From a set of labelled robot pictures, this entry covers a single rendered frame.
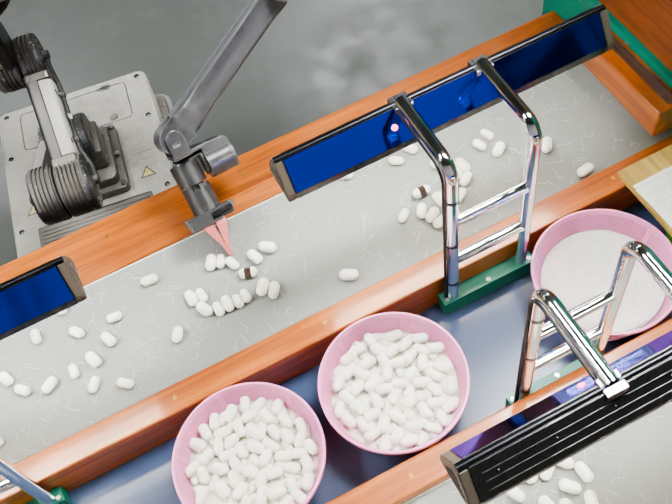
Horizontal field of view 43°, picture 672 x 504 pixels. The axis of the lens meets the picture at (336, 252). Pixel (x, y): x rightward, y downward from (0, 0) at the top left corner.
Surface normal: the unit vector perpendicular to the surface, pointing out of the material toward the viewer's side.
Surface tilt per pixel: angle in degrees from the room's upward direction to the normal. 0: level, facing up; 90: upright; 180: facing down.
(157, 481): 0
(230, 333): 0
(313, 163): 58
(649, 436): 0
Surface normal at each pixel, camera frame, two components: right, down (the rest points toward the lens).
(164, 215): -0.12, -0.52
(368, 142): 0.31, 0.34
